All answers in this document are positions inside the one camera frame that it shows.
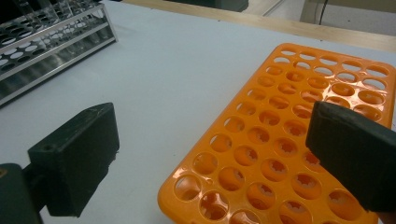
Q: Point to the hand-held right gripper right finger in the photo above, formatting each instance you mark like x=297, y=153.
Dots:
x=351, y=155

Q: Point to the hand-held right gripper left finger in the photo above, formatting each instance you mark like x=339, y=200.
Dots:
x=77, y=155

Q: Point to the orange plastic test tube rack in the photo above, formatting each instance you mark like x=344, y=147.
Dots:
x=274, y=149

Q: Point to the metal test tube rack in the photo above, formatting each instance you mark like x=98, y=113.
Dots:
x=46, y=53

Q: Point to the white table board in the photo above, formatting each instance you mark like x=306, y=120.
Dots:
x=174, y=77

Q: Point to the wooden table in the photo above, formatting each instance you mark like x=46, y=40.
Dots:
x=280, y=25

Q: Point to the dark cabinet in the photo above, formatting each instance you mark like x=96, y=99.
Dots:
x=214, y=4

